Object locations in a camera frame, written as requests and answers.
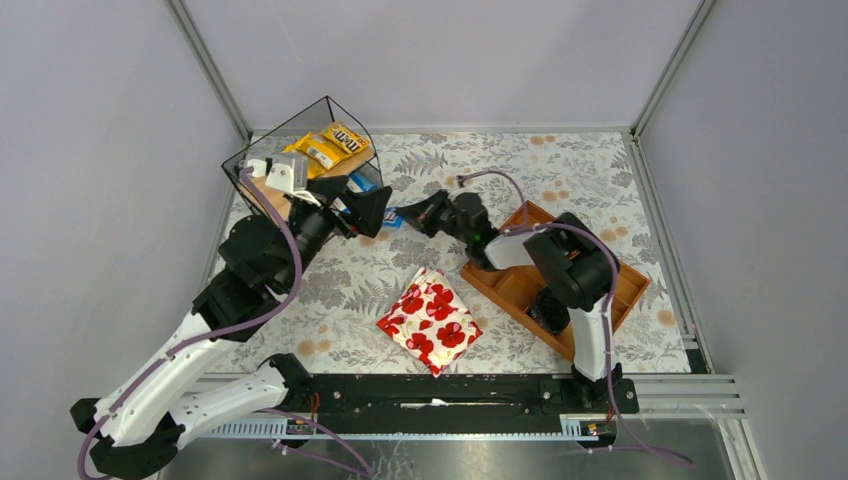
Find blue white candy bar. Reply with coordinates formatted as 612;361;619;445
332;199;350;213
347;171;378;193

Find blue m&m candy bag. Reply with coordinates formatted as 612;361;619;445
382;207;404;229

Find yellow candy bar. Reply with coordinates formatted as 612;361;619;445
297;132;352;170
282;142;313;179

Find yellow m&m candy bag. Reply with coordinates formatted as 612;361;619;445
321;122;371;155

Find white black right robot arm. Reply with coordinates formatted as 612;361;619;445
396;190;620;404

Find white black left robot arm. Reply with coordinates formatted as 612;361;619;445
70;176;393;479

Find floral patterned table mat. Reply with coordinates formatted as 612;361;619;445
213;132;691;374

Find brown wooden divided tray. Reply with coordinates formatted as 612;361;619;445
461;202;650;374

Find red poppy folded cloth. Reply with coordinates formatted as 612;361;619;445
376;267;483;378

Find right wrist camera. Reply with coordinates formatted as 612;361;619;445
449;187;478;200

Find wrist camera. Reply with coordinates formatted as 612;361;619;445
449;187;478;200
243;154;320;208

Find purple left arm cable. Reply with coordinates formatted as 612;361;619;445
76;166;376;480

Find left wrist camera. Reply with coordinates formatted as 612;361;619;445
243;154;320;208

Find black wire wooden shelf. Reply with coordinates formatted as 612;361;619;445
221;95;384;218

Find black coiled cable roll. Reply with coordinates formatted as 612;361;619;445
529;288;572;336

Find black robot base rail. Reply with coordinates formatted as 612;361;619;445
270;359;640;435

